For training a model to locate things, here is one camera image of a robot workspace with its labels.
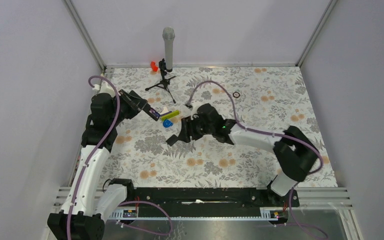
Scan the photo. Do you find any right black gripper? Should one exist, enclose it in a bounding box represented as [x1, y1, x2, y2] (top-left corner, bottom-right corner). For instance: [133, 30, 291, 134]
[177, 113, 215, 143]

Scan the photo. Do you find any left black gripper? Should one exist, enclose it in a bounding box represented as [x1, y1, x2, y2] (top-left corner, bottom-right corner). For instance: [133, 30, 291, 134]
[109, 89, 147, 126]

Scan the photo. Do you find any black battery cover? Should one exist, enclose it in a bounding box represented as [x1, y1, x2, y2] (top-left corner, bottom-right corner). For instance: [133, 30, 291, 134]
[166, 135, 177, 146]

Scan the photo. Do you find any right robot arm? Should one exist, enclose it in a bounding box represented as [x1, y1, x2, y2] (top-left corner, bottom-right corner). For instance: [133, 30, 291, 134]
[166, 103, 320, 206]

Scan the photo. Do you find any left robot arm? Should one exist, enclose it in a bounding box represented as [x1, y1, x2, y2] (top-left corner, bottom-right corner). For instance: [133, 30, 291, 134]
[47, 90, 150, 240]

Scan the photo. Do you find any blue plastic piece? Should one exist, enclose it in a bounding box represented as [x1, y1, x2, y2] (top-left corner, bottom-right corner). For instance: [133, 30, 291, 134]
[162, 119, 173, 128]

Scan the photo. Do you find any green yellow block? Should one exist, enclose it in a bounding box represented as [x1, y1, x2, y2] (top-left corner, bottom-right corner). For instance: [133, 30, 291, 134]
[160, 110, 180, 121]

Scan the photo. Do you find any white purple block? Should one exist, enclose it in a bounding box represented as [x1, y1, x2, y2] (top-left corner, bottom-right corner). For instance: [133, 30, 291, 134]
[160, 106, 171, 116]

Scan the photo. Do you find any black tripod mic stand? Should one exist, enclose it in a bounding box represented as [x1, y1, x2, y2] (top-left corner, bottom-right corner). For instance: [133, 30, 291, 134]
[145, 58, 176, 104]

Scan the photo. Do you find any floral table mat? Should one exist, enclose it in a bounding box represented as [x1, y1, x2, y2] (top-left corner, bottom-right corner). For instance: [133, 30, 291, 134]
[99, 67, 338, 188]

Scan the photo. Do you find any orange plastic piece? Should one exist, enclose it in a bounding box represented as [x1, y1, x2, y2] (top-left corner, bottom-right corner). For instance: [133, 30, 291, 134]
[150, 61, 159, 73]

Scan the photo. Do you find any grey microphone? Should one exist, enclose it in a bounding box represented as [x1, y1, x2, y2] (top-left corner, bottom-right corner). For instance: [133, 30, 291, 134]
[162, 26, 175, 72]

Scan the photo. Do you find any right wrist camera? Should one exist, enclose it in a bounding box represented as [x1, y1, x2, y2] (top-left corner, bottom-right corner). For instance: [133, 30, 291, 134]
[183, 104, 198, 119]

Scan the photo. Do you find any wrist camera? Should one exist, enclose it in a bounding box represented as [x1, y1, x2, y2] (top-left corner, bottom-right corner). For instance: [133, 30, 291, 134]
[183, 104, 198, 119]
[92, 81, 117, 98]

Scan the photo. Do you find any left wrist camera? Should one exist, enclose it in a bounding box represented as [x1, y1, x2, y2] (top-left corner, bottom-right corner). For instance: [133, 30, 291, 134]
[92, 81, 117, 98]

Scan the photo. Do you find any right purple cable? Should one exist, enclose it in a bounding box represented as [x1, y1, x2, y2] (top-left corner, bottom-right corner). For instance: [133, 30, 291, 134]
[186, 80, 325, 175]

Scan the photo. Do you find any purple cable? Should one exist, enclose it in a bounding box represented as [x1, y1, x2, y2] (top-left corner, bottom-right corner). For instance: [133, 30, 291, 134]
[186, 80, 325, 175]
[66, 75, 122, 240]

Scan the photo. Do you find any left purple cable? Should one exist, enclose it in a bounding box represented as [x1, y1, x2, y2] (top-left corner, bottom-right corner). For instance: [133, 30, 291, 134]
[66, 75, 122, 240]

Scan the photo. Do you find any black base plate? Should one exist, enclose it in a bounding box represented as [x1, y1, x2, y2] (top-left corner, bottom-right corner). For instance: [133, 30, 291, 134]
[126, 187, 300, 218]

